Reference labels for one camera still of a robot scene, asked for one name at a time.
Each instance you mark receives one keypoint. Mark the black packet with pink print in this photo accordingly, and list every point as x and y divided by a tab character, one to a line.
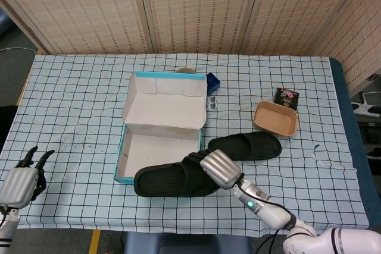
287	97

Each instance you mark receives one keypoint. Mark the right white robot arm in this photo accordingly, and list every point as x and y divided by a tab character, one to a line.
268	210

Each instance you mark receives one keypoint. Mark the small blue plastic box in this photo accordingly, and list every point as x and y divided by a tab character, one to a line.
212	83

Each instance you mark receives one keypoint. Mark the woven bamboo screen panel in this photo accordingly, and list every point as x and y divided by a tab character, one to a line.
202	7
363	43
297	7
74	7

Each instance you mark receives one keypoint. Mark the brown paper food tray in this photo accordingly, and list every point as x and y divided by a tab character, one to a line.
274	120

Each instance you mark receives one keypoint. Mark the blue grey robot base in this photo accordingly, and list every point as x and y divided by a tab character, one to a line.
184	242

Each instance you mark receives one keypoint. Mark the light blue shoebox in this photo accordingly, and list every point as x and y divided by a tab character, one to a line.
154	111

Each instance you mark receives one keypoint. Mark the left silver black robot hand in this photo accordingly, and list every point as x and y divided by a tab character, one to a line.
18	185

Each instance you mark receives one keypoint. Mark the black floor object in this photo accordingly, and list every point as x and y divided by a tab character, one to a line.
6	126

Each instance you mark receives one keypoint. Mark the round brown disc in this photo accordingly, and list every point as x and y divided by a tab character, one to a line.
186	70

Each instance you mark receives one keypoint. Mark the black rubber slipper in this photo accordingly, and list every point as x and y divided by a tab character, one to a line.
160	181
253	147

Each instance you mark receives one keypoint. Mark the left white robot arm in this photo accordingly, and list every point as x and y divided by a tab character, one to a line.
7	230

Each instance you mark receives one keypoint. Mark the blue padded table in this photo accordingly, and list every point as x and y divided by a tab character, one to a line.
342	87

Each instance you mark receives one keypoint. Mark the small white black gadget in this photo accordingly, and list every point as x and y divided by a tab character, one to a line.
212	105

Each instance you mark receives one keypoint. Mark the white chair base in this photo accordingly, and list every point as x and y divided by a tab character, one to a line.
364	108

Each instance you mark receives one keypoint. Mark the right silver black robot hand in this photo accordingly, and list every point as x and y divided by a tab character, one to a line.
220	169

